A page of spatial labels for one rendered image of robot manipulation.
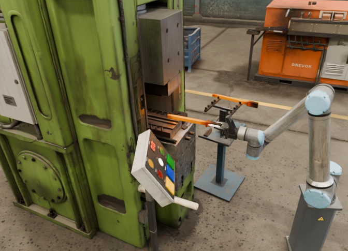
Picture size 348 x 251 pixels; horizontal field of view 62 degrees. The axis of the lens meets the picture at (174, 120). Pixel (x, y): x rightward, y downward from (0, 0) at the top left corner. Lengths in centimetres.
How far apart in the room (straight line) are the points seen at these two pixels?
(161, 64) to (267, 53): 370
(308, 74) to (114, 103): 411
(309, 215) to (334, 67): 341
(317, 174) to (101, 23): 146
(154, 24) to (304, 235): 179
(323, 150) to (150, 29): 118
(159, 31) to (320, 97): 93
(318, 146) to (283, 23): 359
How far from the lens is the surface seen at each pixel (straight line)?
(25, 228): 304
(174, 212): 251
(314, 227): 236
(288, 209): 296
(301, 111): 188
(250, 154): 200
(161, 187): 149
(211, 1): 967
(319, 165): 185
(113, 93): 170
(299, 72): 535
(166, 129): 208
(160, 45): 172
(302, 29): 500
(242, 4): 942
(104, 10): 156
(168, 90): 188
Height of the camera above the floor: 210
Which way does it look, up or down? 31 degrees down
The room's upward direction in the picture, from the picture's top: 2 degrees counter-clockwise
